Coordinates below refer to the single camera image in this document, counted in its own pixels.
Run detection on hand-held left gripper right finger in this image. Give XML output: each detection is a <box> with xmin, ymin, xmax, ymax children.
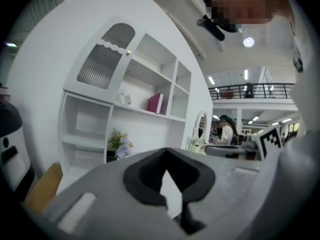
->
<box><xmin>165</xmin><ymin>147</ymin><xmax>266</xmax><ymax>236</ymax></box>

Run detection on pink book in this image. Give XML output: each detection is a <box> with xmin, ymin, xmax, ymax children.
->
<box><xmin>146</xmin><ymin>92</ymin><xmax>168</xmax><ymax>116</ymax></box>

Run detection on person's head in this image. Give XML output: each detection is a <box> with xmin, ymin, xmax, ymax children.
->
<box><xmin>201</xmin><ymin>0</ymin><xmax>294</xmax><ymax>33</ymax></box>

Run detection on flower bouquet in black pot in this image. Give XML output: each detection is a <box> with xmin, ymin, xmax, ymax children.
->
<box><xmin>106</xmin><ymin>128</ymin><xmax>135</xmax><ymax>163</ymax></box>

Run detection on small white figurines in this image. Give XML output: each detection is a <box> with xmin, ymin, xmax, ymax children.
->
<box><xmin>116</xmin><ymin>92</ymin><xmax>132</xmax><ymax>106</ymax></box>

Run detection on white shelf cabinet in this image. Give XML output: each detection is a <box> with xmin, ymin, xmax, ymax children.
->
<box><xmin>58</xmin><ymin>15</ymin><xmax>193</xmax><ymax>175</ymax></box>

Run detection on black head-worn camera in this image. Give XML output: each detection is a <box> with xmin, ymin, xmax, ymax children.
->
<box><xmin>196</xmin><ymin>13</ymin><xmax>226</xmax><ymax>43</ymax></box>

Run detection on black strap buckle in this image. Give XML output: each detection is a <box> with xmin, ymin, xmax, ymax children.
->
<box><xmin>291</xmin><ymin>48</ymin><xmax>305</xmax><ymax>74</ymax></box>

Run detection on white oval mirror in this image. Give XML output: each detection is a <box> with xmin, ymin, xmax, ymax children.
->
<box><xmin>191</xmin><ymin>110</ymin><xmax>209</xmax><ymax>146</ymax></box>

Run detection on white and black appliance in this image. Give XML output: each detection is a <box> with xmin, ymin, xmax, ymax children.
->
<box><xmin>0</xmin><ymin>100</ymin><xmax>36</xmax><ymax>201</ymax></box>

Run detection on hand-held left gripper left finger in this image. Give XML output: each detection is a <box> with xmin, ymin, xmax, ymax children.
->
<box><xmin>41</xmin><ymin>147</ymin><xmax>187</xmax><ymax>239</ymax></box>

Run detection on yellow wooden board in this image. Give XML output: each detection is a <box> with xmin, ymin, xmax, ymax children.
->
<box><xmin>23</xmin><ymin>162</ymin><xmax>64</xmax><ymax>213</ymax></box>

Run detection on round ceiling lamp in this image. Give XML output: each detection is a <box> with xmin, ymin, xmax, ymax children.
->
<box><xmin>243</xmin><ymin>36</ymin><xmax>256</xmax><ymax>48</ymax></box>

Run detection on black balcony railing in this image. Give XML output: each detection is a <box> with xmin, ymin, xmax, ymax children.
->
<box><xmin>208</xmin><ymin>82</ymin><xmax>296</xmax><ymax>100</ymax></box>

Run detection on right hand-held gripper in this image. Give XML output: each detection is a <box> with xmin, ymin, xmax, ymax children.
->
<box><xmin>251</xmin><ymin>125</ymin><xmax>285</xmax><ymax>161</ymax></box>

